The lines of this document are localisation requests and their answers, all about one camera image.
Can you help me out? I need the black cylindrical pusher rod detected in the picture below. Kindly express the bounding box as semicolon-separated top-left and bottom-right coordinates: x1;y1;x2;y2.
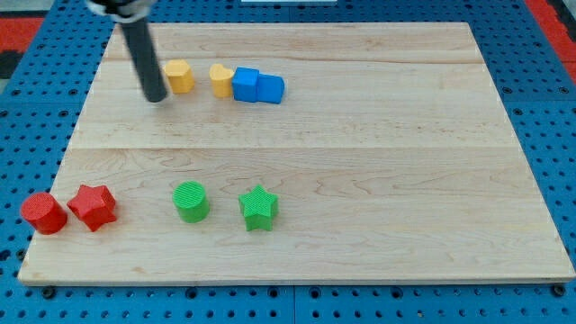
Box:
121;17;167;103

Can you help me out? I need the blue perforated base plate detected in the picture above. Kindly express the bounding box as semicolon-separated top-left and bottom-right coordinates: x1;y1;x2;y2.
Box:
1;1;575;323

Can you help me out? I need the red star block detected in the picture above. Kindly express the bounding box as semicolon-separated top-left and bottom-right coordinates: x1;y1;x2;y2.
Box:
67;184;117;232

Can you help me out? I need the light wooden board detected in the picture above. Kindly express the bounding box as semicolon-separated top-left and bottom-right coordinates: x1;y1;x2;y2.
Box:
19;22;575;286

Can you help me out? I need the yellow hexagon block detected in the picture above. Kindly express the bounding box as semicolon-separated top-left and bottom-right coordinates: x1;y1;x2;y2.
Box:
164;59;195;95

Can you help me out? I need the blue cube block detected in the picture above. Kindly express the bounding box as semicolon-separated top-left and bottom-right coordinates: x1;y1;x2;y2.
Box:
231;67;259;103

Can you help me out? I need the yellow heart block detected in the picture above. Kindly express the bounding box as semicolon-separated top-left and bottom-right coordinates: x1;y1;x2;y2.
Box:
209;64;235;98

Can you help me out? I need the green cylinder block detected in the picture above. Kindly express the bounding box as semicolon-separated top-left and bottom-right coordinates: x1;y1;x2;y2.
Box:
172;181;210;223

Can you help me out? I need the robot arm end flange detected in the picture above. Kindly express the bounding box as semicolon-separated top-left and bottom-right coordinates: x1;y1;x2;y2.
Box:
85;0;157;23

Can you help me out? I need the red cylinder block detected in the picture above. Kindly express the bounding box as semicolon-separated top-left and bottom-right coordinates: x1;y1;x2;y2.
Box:
20;192;68;235

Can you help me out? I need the green star block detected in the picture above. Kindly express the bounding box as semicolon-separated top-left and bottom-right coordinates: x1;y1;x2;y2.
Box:
238;184;279;231

